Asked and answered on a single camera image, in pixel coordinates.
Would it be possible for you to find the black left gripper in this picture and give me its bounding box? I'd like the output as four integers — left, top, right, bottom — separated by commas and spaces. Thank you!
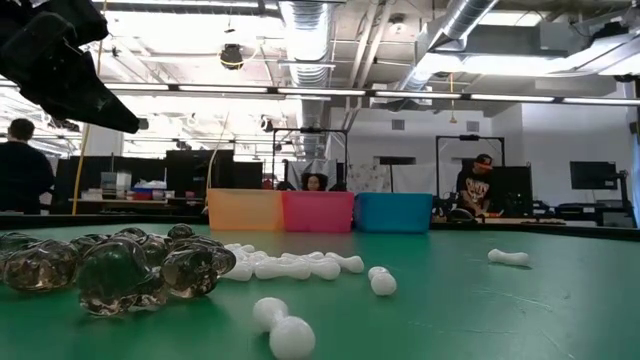
0, 12, 141, 135

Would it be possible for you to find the orange plastic bin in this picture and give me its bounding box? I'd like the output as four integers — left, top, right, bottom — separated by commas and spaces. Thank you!
207, 188, 285, 232

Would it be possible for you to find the pink plastic bin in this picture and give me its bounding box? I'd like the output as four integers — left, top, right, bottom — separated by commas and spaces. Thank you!
281, 190, 355, 234

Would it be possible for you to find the blue plastic bin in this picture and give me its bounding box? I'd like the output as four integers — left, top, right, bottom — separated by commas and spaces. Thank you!
354, 192, 434, 234

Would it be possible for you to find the clear plastic storage box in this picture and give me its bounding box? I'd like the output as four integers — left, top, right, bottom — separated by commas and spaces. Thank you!
99, 170, 134, 200

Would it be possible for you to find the blue and red box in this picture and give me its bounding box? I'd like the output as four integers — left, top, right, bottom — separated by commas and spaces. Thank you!
130, 179, 169, 202

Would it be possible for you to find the wooden shelf board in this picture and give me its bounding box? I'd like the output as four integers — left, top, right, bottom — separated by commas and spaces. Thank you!
68, 196, 207, 206

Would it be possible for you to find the round black ceiling device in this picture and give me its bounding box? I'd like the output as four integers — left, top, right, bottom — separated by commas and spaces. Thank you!
219, 43, 245, 71

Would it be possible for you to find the green table mat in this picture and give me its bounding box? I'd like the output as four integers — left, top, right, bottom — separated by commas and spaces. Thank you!
0, 223, 640, 360

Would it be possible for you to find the black office desk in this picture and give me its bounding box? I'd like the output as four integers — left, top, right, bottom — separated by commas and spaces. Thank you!
533, 198, 636, 229

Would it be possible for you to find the black computer monitor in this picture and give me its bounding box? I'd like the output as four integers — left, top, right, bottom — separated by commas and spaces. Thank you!
569, 160, 619, 191

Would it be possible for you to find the black monitor stand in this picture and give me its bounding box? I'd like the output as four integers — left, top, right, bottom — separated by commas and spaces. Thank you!
617, 169, 634, 217

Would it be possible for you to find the yellow extension cable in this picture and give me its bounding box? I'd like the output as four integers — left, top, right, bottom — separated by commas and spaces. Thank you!
72, 122, 91, 216

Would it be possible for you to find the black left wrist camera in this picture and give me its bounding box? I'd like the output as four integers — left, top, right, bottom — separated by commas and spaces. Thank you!
29, 0, 110, 49

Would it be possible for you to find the black partition wall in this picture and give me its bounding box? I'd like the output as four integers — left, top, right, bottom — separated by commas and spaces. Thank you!
52, 148, 265, 217

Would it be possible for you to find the black table frame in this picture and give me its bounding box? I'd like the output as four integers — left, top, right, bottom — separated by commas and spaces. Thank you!
0, 213, 640, 243

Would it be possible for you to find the black metal rig frame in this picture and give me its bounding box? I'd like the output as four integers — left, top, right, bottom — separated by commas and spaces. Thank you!
435, 133, 506, 187
272, 127, 350, 187

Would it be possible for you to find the silver ceiling air duct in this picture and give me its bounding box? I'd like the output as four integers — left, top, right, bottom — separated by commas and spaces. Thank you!
399, 0, 501, 92
277, 0, 335, 157

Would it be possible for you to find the long ceiling light rail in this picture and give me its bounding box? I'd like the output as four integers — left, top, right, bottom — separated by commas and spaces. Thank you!
102, 81, 640, 107

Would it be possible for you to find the grey cloth on frame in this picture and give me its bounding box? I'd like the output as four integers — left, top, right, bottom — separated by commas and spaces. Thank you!
287, 158, 337, 189

